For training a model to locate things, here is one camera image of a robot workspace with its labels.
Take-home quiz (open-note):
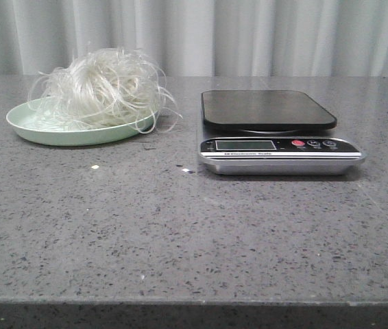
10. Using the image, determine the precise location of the white vermicelli noodle bundle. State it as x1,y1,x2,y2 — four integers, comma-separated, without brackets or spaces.
30,47,181,134

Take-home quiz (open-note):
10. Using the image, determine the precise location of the silver black kitchen scale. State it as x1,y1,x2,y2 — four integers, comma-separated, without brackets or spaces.
197,90,365,175

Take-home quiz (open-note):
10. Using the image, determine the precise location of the white pleated curtain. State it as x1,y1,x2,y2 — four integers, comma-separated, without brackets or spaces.
0,1,388,77

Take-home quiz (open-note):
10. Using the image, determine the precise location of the light green round plate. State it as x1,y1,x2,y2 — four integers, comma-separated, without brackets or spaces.
6,99,155,147

